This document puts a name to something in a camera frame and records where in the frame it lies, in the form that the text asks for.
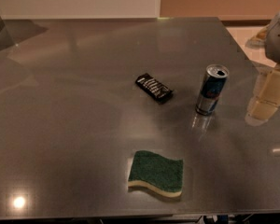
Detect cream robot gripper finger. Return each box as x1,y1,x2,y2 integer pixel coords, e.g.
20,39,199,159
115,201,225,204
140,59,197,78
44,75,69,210
248,64,280,121

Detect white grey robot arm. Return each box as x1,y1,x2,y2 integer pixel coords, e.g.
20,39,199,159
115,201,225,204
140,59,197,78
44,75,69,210
246,10,280,122

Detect blue silver redbull can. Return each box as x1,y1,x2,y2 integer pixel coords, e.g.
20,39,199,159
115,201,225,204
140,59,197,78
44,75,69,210
196,64,229,116

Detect black snack bar wrapper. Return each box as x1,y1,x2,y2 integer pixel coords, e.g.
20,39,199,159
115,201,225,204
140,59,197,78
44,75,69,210
135,73,173,104

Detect green yellow sponge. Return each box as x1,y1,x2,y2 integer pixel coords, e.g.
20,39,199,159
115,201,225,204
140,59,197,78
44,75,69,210
128,150,184,198

